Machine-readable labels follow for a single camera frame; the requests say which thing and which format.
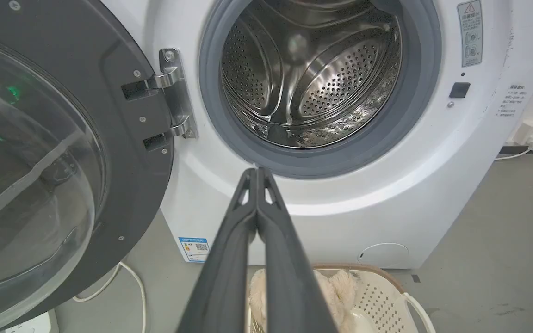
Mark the cream fluffy cloth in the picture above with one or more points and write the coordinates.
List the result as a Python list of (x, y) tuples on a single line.
[(340, 293)]

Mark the white power strip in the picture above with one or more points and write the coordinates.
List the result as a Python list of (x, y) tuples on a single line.
[(35, 324)]

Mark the dark round washer door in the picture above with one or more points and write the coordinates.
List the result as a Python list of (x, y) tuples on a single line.
[(53, 152)]

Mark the white front-load washing machine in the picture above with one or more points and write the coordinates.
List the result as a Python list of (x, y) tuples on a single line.
[(387, 175)]

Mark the cream perforated laundry basket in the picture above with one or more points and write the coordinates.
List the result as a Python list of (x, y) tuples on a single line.
[(382, 300)]

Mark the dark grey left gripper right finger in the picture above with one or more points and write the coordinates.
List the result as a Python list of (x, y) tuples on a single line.
[(289, 277)]

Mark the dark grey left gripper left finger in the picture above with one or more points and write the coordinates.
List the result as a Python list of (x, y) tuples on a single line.
[(227, 273)]

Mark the white wall socket with plug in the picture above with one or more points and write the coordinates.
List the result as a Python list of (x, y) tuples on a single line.
[(531, 132)]

